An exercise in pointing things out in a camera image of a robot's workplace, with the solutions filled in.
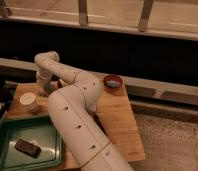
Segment red bowl blue inside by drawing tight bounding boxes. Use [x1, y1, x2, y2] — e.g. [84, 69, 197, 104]
[103, 74, 123, 89]

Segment black phone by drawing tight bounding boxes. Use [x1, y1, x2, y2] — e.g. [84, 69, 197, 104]
[14, 139, 41, 158]

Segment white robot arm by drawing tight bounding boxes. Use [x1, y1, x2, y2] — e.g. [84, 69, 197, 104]
[34, 51, 134, 171]

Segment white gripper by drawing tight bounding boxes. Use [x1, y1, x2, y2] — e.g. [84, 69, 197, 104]
[36, 71, 52, 92]

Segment black handled knife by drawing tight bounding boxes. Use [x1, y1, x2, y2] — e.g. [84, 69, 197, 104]
[92, 114, 107, 135]

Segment green plastic tray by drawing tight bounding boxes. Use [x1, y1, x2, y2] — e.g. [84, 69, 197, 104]
[0, 116, 62, 171]

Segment dark red bowl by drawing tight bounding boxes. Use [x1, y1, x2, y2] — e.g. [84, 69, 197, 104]
[57, 79, 66, 88]

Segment white plastic cup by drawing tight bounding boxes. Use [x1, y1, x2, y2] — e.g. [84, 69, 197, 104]
[19, 92, 39, 112]

